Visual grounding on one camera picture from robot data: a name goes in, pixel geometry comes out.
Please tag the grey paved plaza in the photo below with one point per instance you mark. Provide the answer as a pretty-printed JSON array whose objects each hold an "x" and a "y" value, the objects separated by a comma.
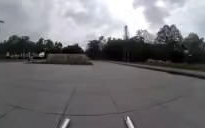
[{"x": 100, "y": 86}]

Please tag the tall thin tower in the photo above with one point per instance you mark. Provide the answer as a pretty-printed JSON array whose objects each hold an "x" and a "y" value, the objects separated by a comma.
[{"x": 126, "y": 33}]

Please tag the row of dark trees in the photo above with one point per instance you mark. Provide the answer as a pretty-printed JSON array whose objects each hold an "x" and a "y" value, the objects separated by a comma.
[{"x": 140, "y": 50}]

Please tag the robot's own part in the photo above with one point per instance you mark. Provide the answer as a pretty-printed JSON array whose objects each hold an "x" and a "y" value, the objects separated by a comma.
[
  {"x": 129, "y": 122},
  {"x": 65, "y": 123}
]

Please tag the grey kerb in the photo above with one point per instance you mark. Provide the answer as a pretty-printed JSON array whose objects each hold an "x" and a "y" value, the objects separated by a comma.
[{"x": 176, "y": 71}]

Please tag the grass strip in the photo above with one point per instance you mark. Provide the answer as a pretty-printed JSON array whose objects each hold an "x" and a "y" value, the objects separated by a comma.
[{"x": 190, "y": 66}]

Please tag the low grey planter wall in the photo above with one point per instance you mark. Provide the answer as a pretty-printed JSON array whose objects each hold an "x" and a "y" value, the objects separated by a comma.
[{"x": 66, "y": 58}]

